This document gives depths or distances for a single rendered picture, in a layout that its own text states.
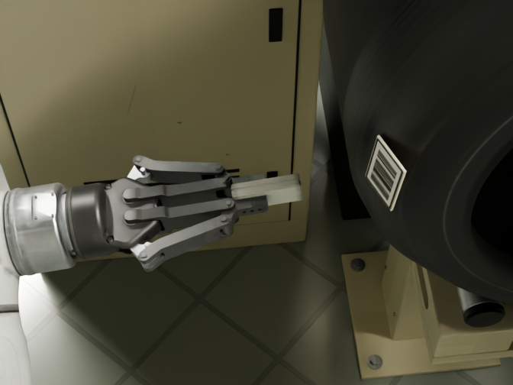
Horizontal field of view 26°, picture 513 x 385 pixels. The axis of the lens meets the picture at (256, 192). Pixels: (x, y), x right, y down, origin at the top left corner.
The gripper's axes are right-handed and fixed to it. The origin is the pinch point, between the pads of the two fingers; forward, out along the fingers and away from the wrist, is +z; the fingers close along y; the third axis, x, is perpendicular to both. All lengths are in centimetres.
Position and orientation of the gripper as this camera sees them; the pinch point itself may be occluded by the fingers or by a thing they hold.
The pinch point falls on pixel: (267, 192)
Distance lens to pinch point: 112.8
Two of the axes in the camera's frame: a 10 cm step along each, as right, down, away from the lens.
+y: -1.1, -8.4, 5.3
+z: 9.9, -1.6, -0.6
